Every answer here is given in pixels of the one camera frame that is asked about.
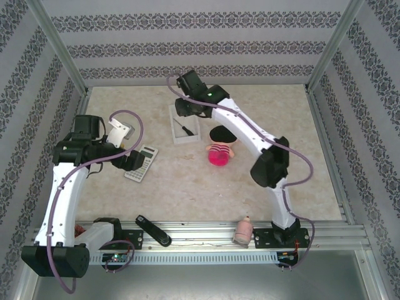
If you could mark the green circuit board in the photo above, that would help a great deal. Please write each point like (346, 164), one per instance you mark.
(117, 258)
(287, 256)

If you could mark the black stapler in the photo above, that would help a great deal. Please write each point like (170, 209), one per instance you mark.
(156, 232)

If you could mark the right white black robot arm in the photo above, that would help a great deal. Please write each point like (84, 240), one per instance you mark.
(247, 128)

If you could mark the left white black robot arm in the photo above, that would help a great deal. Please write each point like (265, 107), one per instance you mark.
(66, 200)

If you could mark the black screwdriver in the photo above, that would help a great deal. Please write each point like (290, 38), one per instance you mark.
(185, 128)

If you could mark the plush doll with pink skirt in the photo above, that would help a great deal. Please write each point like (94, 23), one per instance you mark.
(220, 147)

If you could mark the aluminium side rail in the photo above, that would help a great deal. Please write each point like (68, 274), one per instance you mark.
(331, 156)
(82, 104)

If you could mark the grey calculator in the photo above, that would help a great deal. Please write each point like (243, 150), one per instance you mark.
(148, 154)

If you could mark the aluminium frame post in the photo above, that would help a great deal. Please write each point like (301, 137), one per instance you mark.
(336, 47)
(57, 47)

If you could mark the pink bottle-shaped toy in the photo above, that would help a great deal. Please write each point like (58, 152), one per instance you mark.
(243, 232)

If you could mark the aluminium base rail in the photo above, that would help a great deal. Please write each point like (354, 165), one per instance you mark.
(203, 234)

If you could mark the white rectangular bin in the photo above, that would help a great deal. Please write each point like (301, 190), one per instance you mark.
(195, 131)

